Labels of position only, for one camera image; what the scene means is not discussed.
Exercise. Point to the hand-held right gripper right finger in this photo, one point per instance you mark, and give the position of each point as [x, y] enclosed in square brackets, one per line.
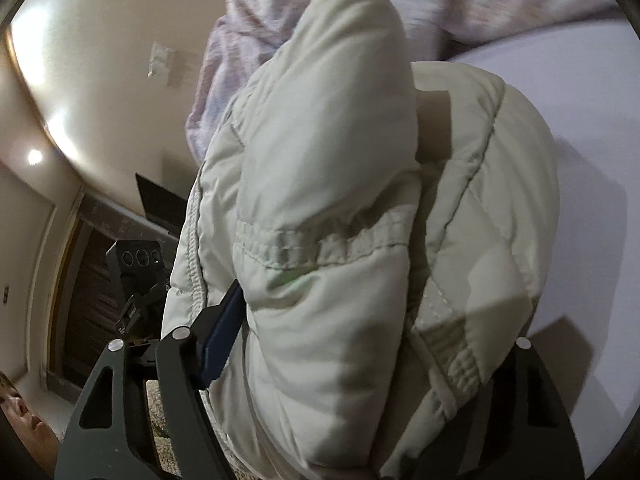
[560, 450]

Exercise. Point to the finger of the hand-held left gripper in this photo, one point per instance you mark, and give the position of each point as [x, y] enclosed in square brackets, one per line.
[137, 310]

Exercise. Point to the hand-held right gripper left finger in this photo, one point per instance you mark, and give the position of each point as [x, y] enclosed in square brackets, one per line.
[220, 340]

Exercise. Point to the cream puffer jacket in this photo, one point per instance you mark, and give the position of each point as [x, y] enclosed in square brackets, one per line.
[325, 210]

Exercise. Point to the dark slatted closet door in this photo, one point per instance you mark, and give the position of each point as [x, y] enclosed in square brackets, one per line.
[90, 285]

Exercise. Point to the beige shaggy rug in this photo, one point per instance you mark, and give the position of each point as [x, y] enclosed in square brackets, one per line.
[162, 412]

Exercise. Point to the round ceiling light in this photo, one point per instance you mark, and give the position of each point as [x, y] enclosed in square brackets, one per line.
[34, 156]

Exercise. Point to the person's face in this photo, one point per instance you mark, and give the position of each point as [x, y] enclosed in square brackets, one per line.
[25, 415]

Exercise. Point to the bed with white sheet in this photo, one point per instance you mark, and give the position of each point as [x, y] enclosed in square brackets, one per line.
[600, 210]

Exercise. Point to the pale pink crumpled duvet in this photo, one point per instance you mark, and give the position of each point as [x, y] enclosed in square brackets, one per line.
[260, 10]

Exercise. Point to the wall outlet plate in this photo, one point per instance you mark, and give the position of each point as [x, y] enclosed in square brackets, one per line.
[4, 294]

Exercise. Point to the white wall switch plate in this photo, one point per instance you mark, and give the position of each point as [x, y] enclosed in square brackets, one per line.
[160, 60]

